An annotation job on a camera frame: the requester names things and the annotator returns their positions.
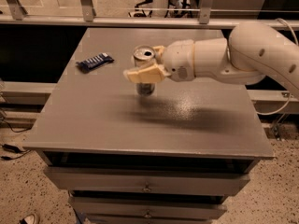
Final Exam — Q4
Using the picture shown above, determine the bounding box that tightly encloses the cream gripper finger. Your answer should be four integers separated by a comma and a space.
123, 63, 171, 84
153, 46, 164, 63

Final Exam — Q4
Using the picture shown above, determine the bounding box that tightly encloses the blue rxbar wrapper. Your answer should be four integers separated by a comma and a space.
77, 53, 114, 73

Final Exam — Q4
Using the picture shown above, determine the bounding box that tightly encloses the grey drawer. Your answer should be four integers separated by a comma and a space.
45, 167, 249, 196
69, 197, 226, 219

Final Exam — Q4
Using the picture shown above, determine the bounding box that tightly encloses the silver redbull can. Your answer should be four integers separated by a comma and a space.
133, 45, 156, 96

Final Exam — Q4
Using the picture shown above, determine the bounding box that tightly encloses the metal railing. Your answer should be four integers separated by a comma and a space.
0, 0, 298, 29

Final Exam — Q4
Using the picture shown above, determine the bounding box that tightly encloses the top grey drawer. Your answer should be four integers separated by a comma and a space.
45, 167, 249, 196

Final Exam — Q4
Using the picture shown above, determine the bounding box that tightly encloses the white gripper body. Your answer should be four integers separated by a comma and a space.
162, 40, 195, 82

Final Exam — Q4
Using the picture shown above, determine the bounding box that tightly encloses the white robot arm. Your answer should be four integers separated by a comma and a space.
123, 21, 299, 98

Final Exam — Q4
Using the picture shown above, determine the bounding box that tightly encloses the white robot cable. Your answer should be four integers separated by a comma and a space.
255, 17, 299, 117

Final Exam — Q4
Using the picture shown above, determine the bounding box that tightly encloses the white sneaker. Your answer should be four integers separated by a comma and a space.
19, 214, 39, 224

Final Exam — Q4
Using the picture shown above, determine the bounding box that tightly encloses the grey drawer cabinet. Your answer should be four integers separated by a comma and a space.
25, 28, 273, 224

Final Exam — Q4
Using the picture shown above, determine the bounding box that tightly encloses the black power adapter cable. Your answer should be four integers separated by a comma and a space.
0, 143, 32, 161

